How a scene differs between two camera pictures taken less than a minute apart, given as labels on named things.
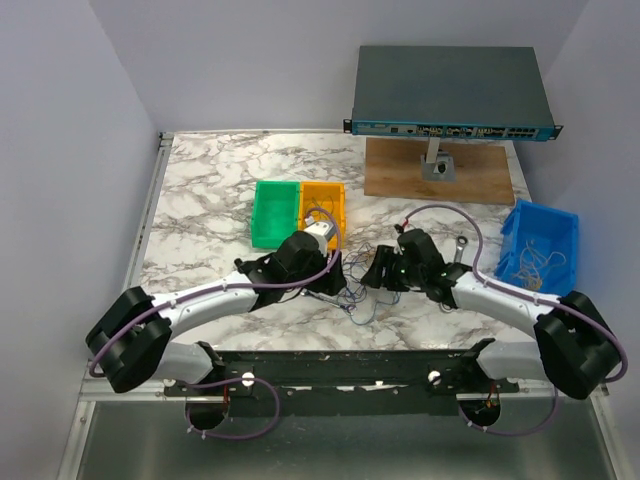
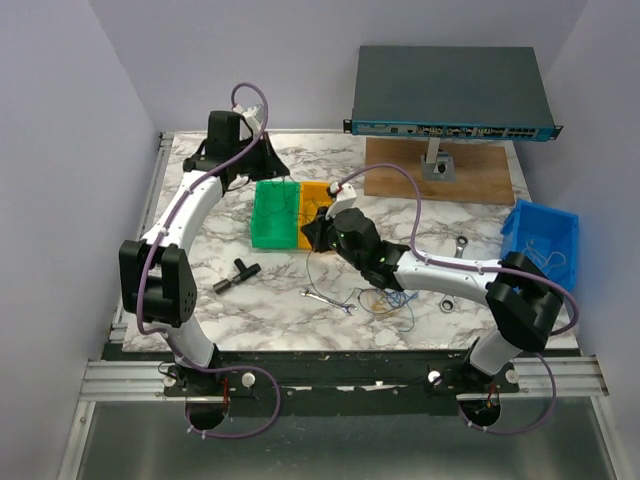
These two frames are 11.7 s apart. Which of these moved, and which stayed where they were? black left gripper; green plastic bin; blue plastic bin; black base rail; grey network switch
Moved: black left gripper
Stayed: black base rail; blue plastic bin; grey network switch; green plastic bin
